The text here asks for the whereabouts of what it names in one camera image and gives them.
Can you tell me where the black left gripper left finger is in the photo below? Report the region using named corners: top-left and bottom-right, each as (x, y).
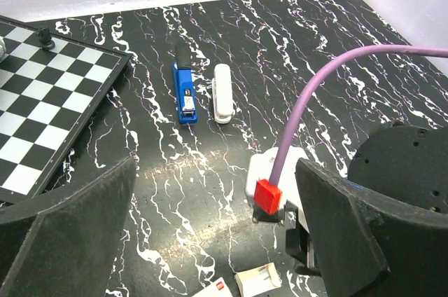
top-left (1, 157), bottom-right (136, 296)

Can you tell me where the blue stapler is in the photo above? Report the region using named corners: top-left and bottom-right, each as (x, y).
top-left (171, 41), bottom-right (198, 125)

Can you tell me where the white stapler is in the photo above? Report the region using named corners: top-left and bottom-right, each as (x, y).
top-left (211, 64), bottom-right (234, 124)

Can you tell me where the staple box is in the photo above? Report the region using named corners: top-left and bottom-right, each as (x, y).
top-left (192, 277), bottom-right (233, 297)
top-left (234, 263), bottom-right (281, 297)

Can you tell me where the black white chessboard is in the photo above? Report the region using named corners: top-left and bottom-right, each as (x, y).
top-left (1, 17), bottom-right (131, 204)

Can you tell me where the left staple box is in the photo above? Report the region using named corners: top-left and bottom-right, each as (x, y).
top-left (192, 277), bottom-right (233, 297)

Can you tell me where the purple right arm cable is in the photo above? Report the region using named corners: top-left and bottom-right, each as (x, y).
top-left (267, 44), bottom-right (448, 188)

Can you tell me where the black chess piece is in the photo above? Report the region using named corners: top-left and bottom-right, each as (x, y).
top-left (36, 27), bottom-right (55, 50)

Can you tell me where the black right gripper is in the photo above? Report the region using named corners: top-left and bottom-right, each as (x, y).
top-left (286, 222), bottom-right (321, 275)

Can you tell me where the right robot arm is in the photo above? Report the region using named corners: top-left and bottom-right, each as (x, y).
top-left (286, 122), bottom-right (447, 281)

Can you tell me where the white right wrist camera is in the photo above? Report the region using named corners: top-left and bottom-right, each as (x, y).
top-left (244, 146), bottom-right (311, 235)

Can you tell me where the right staple box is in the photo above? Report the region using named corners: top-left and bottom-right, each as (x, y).
top-left (234, 263), bottom-right (281, 297)

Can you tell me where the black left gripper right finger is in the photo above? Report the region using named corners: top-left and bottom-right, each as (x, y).
top-left (295, 159), bottom-right (447, 296)

